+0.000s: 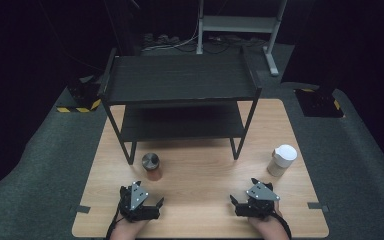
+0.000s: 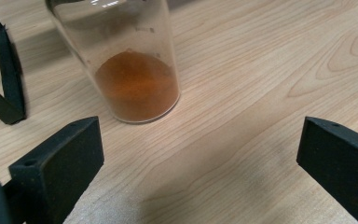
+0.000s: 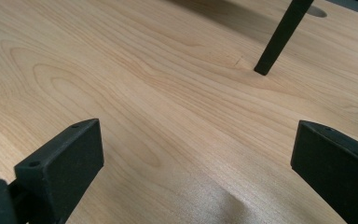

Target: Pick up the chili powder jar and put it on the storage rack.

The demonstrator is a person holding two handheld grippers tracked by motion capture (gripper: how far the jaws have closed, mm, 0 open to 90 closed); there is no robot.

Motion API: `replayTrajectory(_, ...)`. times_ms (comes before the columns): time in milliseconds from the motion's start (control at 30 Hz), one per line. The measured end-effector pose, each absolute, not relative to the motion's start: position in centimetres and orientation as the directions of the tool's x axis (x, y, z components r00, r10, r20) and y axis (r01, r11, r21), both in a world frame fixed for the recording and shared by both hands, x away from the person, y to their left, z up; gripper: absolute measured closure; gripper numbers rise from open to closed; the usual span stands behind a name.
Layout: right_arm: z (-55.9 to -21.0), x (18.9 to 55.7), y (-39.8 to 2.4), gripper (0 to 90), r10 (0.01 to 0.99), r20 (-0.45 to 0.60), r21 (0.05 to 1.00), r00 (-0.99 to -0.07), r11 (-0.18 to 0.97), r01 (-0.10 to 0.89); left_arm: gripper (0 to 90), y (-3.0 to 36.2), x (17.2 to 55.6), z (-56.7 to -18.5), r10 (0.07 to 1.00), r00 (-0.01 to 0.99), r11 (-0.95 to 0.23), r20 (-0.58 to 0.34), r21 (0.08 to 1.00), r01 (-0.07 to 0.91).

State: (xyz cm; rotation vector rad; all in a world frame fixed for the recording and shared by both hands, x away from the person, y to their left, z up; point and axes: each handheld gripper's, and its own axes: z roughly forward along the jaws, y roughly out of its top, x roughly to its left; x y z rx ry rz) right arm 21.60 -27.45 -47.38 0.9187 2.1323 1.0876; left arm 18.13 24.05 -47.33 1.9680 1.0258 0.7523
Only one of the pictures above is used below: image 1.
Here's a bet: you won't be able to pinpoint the person's right hand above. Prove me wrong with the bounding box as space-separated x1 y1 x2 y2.
247 202 291 240

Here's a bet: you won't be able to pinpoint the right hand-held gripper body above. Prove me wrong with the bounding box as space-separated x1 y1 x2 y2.
234 181 281 220

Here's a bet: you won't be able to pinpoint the black yellow striped base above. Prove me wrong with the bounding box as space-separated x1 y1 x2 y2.
294 87 345 118
56 75 102 114

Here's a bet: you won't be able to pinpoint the white cable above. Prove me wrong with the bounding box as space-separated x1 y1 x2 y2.
142 19 200 52

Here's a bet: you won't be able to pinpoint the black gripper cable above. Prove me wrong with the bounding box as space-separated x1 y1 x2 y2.
105 205 125 240
269 212 293 240

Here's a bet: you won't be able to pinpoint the person's left hand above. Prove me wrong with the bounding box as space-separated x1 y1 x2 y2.
109 215 150 240

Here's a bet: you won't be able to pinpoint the black two-tier shelf rack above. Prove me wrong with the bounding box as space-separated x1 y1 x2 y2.
98 45 263 166

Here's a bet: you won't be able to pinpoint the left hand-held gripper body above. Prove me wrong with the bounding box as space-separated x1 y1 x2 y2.
118 180 161 223

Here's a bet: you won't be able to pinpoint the dark power strip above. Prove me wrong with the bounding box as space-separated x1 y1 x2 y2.
142 32 182 48

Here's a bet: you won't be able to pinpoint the glass jar with metal lid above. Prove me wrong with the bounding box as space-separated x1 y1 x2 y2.
141 152 163 182

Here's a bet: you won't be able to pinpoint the black floor cables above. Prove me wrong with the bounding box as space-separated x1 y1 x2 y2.
202 34 268 55

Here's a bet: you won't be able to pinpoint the white plastic bottle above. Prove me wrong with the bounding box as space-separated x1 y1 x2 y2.
267 144 298 178

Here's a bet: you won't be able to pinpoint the grey metal stand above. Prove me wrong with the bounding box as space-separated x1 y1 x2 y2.
196 0 288 77

